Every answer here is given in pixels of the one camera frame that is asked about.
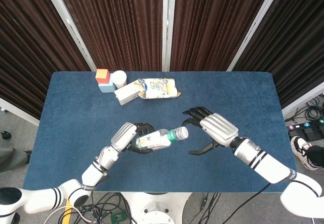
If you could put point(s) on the black trouser leg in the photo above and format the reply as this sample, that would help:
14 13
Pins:
317 155

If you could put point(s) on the dark brown pleated curtain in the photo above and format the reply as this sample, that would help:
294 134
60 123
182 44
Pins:
291 39
114 23
215 23
30 44

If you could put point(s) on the white carton box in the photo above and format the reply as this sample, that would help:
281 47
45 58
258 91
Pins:
126 94

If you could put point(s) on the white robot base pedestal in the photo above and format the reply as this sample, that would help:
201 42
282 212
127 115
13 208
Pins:
154 206

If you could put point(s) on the orange red cube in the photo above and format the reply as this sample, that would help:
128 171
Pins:
102 75

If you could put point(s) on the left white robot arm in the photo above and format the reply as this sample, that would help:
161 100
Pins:
91 173

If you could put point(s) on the grey trouser leg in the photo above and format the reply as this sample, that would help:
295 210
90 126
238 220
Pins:
12 159

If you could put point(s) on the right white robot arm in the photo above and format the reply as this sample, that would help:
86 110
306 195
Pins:
268 165

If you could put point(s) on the blue table mat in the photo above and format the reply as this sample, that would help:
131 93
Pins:
177 99

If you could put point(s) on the green circuit board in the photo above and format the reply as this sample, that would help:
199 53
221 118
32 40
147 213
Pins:
118 217

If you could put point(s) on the transparent plastic bottle green label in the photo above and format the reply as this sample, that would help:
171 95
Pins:
157 139

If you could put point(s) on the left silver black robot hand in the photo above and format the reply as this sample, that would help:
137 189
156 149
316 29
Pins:
124 136

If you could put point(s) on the white yellow snack bag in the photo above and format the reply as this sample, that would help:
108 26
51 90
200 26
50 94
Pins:
159 88

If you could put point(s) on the small black caster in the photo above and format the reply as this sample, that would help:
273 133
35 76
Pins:
5 134

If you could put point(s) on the light blue block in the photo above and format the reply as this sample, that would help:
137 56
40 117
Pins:
106 88

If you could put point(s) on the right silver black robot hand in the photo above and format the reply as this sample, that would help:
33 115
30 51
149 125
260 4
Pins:
219 129

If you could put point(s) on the white partition base rail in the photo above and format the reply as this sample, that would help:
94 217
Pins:
303 99
17 112

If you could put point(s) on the white cylindrical cup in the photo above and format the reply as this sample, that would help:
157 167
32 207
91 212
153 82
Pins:
120 77

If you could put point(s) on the black device with green lights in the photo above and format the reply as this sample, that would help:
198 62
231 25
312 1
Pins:
308 130

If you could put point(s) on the white black sneaker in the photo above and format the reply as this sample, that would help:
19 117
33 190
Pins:
301 153

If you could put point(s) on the white partition frame post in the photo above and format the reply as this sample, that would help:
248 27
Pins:
168 23
258 23
68 23

